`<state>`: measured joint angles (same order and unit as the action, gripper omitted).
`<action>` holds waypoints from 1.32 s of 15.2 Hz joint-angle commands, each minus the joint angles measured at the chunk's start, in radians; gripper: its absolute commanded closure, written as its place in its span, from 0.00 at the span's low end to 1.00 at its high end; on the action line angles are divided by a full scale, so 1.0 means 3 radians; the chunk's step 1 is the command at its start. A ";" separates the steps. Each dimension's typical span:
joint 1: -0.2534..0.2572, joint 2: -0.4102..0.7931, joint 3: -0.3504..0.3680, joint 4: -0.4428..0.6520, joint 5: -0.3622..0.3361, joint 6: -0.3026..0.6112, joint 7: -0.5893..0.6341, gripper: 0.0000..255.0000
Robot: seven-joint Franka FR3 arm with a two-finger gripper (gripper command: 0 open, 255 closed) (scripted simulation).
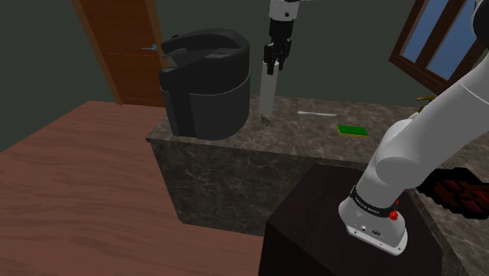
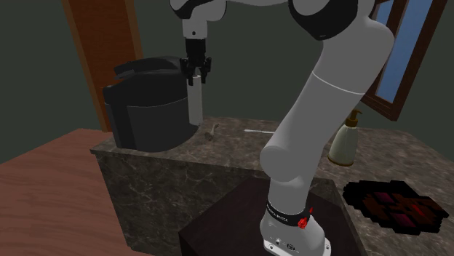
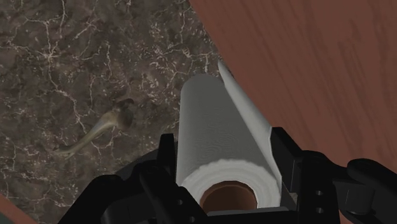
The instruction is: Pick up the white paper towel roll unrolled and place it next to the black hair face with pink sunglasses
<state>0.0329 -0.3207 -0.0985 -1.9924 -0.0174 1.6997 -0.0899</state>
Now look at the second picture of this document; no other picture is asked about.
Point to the brown wooden door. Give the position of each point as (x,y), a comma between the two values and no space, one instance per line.
(103,42)

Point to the cream soap dispenser bottle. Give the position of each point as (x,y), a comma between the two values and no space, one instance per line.
(344,143)

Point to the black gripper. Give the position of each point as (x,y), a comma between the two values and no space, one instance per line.
(195,49)

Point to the black and red flat mat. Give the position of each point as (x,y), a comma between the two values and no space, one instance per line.
(393,207)

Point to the dark robot stand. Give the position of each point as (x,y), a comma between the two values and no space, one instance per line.
(227,220)

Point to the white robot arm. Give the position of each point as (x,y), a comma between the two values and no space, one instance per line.
(319,117)

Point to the black coffee machine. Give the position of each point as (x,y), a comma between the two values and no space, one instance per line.
(149,110)

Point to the thin white stick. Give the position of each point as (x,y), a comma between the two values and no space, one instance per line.
(259,131)

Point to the brown framed window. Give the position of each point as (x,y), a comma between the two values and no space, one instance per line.
(408,53)

